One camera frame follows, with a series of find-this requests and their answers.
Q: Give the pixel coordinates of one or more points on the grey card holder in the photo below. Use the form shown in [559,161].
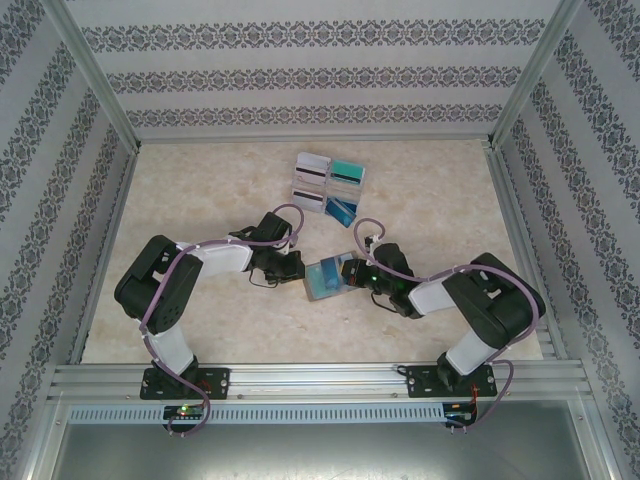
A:
[327,294]

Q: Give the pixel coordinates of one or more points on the clear acrylic card stand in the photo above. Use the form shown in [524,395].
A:
[345,192]

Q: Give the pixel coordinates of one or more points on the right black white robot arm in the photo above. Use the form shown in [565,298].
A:
[490,310]

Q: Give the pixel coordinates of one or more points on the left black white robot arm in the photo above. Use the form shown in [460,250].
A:
[155,285]

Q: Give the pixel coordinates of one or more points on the light blue credit card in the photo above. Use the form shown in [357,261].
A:
[316,282]

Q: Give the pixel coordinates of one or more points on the white card with black stripe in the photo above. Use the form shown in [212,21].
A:
[312,167]
[307,200]

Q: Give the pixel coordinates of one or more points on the teal credit card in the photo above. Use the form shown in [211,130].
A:
[347,172]

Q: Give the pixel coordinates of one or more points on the grey metal sheet panel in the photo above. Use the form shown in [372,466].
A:
[320,450]

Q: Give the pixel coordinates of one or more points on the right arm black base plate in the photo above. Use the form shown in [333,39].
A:
[420,382]

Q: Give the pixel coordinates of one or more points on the aluminium mounting rail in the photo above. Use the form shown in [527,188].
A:
[310,380]

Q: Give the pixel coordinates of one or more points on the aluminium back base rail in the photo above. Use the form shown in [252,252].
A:
[315,142]

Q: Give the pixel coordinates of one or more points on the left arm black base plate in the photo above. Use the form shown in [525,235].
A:
[220,382]

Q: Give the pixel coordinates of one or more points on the aluminium side base rail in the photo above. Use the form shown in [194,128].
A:
[107,250]
[522,250]

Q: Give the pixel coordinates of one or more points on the aluminium frame corner post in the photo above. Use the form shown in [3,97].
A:
[96,75]
[530,75]

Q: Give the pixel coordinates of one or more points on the aluminium front frame bar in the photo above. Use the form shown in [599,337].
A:
[602,440]
[42,440]

